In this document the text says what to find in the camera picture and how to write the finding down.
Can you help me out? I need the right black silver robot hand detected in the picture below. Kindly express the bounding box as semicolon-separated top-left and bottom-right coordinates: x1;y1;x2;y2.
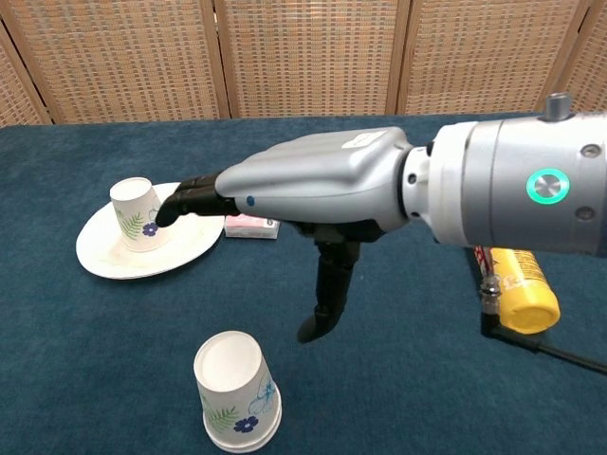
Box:
155;126;412;344

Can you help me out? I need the white floral paper cup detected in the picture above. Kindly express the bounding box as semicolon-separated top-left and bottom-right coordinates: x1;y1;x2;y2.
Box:
193;330;283;446
109;176;173;254
204;416;283;453

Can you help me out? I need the pink tissue pack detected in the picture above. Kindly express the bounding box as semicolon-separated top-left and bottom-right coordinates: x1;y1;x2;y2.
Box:
224;213;282;242

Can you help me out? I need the bamboo folding screen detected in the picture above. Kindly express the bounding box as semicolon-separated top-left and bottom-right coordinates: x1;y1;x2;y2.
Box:
0;0;607;127

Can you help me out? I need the white paper plate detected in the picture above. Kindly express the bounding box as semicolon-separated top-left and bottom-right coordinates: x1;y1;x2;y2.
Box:
75;182;225;281

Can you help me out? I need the yellow sauce bottle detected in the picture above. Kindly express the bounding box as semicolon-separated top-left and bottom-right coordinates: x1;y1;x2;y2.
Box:
490;246;561;336

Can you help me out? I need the blue table cloth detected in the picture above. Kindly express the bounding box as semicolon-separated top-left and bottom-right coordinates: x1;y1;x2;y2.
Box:
0;112;607;455

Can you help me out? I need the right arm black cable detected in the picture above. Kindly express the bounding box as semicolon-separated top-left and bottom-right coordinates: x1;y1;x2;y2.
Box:
473;245;607;374

